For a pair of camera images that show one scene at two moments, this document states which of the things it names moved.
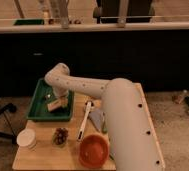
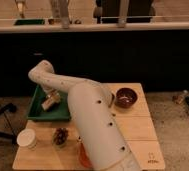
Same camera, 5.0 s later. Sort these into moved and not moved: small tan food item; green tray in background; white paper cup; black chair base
Moved: small tan food item
Not moved: white paper cup; green tray in background; black chair base
